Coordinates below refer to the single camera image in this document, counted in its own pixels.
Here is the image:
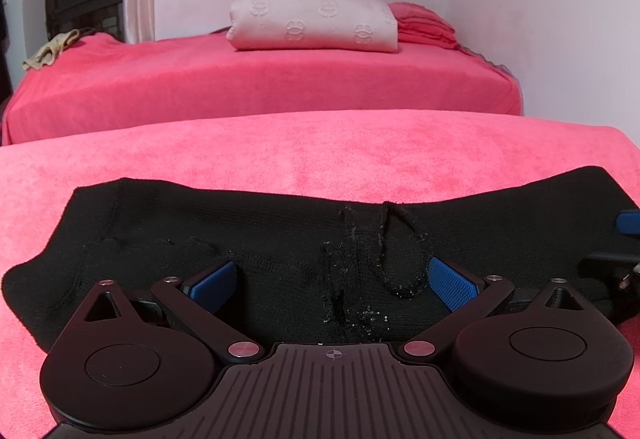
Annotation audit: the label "folded red blanket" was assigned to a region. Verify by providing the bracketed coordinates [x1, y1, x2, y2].
[388, 2, 459, 50]

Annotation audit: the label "black knit pants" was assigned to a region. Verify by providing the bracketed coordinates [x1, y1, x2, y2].
[2, 167, 639, 349]

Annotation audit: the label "pink near bed cover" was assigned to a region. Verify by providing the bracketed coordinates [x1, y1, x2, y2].
[0, 107, 640, 439]

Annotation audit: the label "beige crumpled cloth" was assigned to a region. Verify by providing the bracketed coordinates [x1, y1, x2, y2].
[22, 29, 81, 72]

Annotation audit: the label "pink bed cover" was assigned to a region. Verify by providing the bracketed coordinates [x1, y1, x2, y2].
[1, 34, 523, 145]
[0, 107, 640, 439]

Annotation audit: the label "pink far bed cover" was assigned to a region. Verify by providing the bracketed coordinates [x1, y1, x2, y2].
[1, 34, 523, 145]

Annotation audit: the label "beige embossed pillow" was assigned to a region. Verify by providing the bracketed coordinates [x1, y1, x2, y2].
[227, 0, 398, 53]

